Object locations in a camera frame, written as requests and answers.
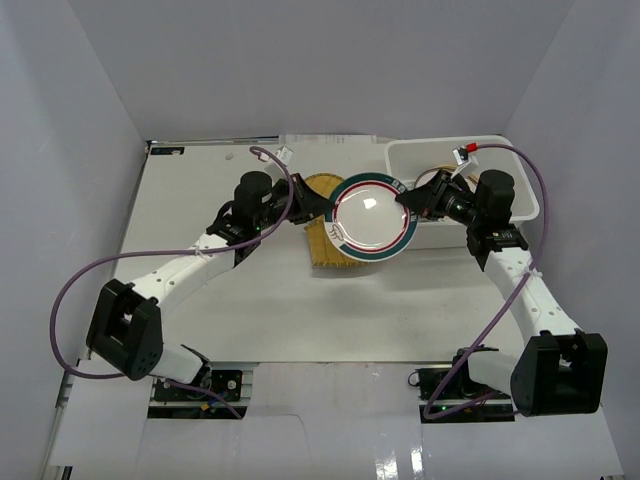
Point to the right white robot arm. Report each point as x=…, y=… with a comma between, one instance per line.
x=561, y=368

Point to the white plate orange sunburst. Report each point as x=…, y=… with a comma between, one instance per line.
x=429, y=174

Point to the white plate green red rim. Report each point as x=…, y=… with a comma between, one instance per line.
x=366, y=223

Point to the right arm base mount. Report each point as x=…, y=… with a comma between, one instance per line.
x=489, y=405

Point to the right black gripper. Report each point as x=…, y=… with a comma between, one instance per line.
x=421, y=200

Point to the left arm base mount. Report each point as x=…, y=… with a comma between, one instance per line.
x=220, y=395

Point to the white paper sheets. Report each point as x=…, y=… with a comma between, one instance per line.
x=328, y=139

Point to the round woven bamboo tray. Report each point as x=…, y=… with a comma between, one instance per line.
x=323, y=183

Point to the white plastic bin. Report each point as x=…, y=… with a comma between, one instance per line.
x=405, y=160

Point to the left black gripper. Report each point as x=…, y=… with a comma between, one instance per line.
x=297, y=199

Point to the fan-shaped woven bamboo tray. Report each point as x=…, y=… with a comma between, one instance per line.
x=323, y=253

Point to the dark label sticker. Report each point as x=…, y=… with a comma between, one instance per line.
x=166, y=151

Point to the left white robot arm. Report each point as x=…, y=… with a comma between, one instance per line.
x=127, y=325

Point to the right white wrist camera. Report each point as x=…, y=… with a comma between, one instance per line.
x=466, y=161

